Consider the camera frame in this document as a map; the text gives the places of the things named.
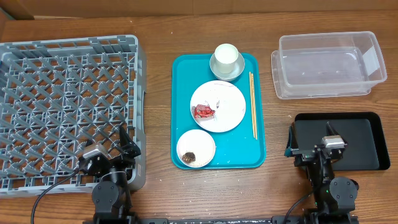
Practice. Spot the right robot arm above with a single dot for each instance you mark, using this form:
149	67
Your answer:
334	196

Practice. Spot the wooden chopstick right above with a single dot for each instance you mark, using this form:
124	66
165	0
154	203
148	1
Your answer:
253	102

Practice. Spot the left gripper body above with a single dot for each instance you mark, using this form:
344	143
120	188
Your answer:
122	162

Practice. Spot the large white plate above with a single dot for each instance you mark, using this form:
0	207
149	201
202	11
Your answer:
231	110

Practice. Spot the wooden chopstick left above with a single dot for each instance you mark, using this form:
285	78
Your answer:
250	95

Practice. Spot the clear plastic bin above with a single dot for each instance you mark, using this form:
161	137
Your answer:
325	65

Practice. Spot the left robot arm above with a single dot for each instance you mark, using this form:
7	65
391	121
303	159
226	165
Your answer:
111	196

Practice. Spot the teal plastic serving tray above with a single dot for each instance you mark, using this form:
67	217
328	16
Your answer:
235	149

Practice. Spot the small white plate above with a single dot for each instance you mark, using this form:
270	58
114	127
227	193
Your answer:
200	143

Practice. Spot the brown food scrap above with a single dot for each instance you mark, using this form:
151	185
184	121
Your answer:
189	157

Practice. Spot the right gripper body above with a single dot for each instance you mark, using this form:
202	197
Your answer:
305	158

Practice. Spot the grey ceramic bowl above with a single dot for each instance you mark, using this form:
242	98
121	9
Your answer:
234	74

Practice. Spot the black plastic tray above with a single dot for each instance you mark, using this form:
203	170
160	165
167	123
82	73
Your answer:
366	149

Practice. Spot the grey plastic dish rack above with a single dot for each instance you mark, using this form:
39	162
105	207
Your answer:
58	94

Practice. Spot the wooden chopstick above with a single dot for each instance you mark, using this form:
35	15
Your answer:
250	95
253	102

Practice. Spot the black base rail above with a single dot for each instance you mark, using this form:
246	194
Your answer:
273	220

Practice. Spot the red snack wrapper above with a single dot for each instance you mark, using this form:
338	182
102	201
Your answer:
203	111

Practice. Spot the white paper cup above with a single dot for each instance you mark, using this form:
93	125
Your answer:
226	56

